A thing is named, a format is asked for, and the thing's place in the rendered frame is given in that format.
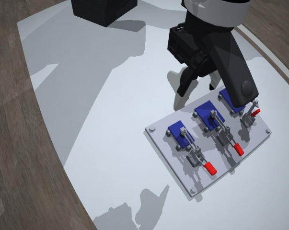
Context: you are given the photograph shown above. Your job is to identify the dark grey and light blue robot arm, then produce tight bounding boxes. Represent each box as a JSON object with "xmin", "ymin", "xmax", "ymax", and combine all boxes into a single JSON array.
[{"xmin": 184, "ymin": 0, "xmax": 259, "ymax": 108}]

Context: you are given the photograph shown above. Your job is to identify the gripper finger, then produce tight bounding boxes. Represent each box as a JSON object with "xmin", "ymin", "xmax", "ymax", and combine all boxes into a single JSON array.
[
  {"xmin": 167, "ymin": 63, "xmax": 200, "ymax": 111},
  {"xmin": 209, "ymin": 70, "xmax": 221, "ymax": 90}
]

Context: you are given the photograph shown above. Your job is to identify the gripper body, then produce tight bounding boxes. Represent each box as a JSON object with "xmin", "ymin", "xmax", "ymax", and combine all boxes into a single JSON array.
[{"xmin": 167, "ymin": 0, "xmax": 234, "ymax": 77}]

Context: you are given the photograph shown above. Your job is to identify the grey toggle clamp with red handle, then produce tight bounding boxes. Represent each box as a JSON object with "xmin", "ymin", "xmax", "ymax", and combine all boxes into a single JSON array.
[
  {"xmin": 210, "ymin": 110, "xmax": 244, "ymax": 156},
  {"xmin": 240, "ymin": 99, "xmax": 260, "ymax": 128},
  {"xmin": 180, "ymin": 127, "xmax": 217, "ymax": 175}
]

